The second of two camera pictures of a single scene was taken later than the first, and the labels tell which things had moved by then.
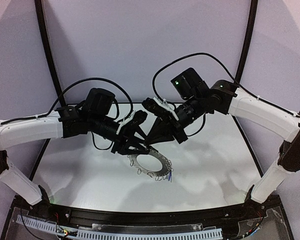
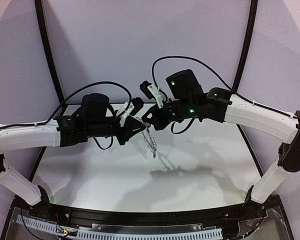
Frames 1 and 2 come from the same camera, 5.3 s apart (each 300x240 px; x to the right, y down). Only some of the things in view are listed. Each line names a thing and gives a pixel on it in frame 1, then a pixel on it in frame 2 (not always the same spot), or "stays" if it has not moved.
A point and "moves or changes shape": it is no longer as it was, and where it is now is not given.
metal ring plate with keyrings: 164,173 moves or changes shape
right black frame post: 253,22 stays
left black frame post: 39,9 stays
